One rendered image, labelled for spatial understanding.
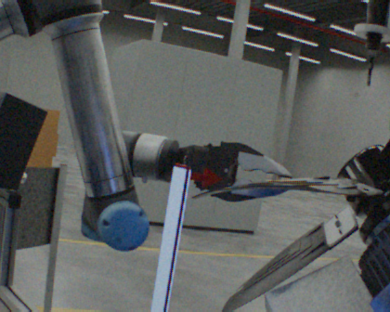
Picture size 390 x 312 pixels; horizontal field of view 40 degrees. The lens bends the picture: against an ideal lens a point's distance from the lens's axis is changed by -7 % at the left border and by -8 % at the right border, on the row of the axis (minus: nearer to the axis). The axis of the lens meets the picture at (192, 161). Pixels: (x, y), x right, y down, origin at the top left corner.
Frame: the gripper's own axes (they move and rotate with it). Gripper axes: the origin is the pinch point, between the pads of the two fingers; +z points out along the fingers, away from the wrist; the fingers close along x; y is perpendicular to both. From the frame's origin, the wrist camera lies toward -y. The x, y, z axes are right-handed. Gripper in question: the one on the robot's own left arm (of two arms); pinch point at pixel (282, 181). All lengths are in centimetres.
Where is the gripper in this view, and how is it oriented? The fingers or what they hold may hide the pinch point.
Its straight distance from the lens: 89.2
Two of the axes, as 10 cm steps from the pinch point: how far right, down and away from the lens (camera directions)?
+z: 9.5, 1.7, -2.6
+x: -1.9, 9.8, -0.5
